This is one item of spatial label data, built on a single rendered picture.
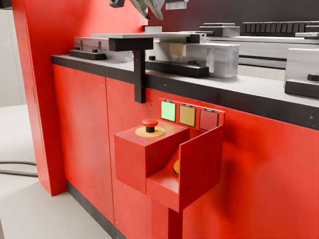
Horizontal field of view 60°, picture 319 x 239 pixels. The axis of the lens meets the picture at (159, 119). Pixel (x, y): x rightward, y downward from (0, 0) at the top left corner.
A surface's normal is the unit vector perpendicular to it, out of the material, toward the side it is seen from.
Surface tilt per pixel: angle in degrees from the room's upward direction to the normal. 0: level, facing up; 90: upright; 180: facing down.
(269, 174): 90
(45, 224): 0
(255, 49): 90
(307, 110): 90
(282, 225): 90
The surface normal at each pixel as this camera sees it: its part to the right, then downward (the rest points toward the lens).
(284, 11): -0.76, 0.20
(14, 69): 0.46, 0.28
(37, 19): 0.65, 0.24
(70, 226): 0.00, -0.95
